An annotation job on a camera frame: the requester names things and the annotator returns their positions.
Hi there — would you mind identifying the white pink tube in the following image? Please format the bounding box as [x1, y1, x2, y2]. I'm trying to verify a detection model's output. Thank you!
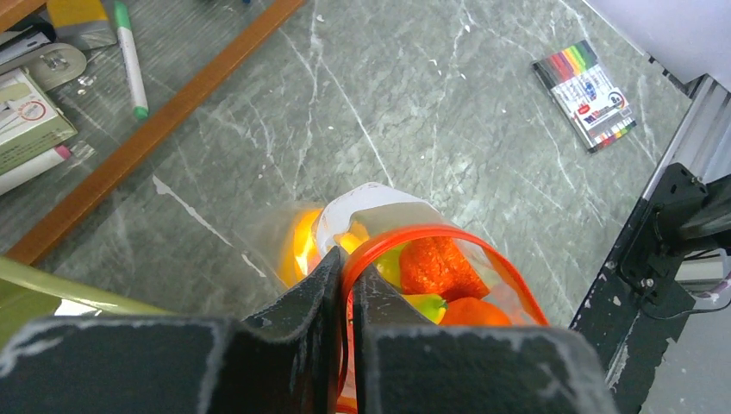
[1, 145, 72, 195]

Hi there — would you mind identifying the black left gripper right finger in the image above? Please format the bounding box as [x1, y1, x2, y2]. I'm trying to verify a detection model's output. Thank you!
[353, 267, 617, 413]

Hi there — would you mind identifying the orange bell pepper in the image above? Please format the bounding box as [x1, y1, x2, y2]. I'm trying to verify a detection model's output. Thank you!
[277, 205, 376, 288]

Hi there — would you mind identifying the orange tangerine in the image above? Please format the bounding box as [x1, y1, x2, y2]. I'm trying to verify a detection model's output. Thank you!
[440, 298, 512, 326]

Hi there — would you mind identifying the watermelon slice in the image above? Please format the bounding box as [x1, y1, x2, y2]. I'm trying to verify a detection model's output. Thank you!
[399, 237, 490, 302]

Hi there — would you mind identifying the colourful marker set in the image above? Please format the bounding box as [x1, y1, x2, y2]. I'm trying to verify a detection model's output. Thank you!
[531, 40, 637, 154]

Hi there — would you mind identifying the yellow grey small object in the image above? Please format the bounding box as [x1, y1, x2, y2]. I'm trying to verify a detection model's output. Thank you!
[46, 0, 117, 51]

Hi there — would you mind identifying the clear zip top bag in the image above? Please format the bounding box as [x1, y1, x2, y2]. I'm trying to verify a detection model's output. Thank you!
[245, 182, 551, 414]

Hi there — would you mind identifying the white green box lower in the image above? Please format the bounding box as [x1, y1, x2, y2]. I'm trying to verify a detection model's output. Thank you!
[1, 68, 78, 173]

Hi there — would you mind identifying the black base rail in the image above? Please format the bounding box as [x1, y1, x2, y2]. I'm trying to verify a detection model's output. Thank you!
[570, 163, 730, 413]

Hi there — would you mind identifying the green white marker pen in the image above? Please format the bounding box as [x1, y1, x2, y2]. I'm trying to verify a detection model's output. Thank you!
[113, 1, 149, 120]

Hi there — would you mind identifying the white tape dispenser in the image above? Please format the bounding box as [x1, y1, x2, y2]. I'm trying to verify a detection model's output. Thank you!
[1, 43, 87, 91]

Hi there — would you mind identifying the yellow banana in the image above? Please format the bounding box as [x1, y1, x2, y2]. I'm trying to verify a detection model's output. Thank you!
[402, 294, 448, 324]

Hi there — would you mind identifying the olive green plastic bin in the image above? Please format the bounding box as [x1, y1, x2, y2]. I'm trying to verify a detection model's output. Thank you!
[1, 256, 171, 346]

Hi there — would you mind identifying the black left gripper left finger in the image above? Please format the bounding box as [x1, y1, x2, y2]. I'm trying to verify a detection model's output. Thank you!
[1, 250, 342, 413]

